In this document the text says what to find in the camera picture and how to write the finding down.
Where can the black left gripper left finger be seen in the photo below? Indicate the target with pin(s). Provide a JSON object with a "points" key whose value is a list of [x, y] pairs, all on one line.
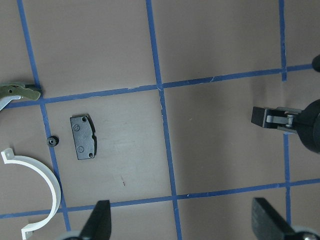
{"points": [[99, 223]]}

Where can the dark green brake shoe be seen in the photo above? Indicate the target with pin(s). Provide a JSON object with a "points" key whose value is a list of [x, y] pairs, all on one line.
{"points": [[12, 91]]}

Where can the black bearing gear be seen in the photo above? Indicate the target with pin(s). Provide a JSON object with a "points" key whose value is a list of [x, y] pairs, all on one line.
{"points": [[52, 141]]}

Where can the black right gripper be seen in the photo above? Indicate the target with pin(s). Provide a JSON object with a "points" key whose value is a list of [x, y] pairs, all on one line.
{"points": [[305, 123]]}

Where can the white curved plastic bracket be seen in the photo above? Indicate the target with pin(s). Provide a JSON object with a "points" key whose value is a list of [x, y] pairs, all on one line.
{"points": [[25, 185]]}

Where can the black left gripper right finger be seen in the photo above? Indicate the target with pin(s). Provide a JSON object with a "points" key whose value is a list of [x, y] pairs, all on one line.
{"points": [[268, 224]]}

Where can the small black brake pad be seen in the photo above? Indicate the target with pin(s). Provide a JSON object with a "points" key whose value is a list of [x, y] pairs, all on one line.
{"points": [[84, 136]]}

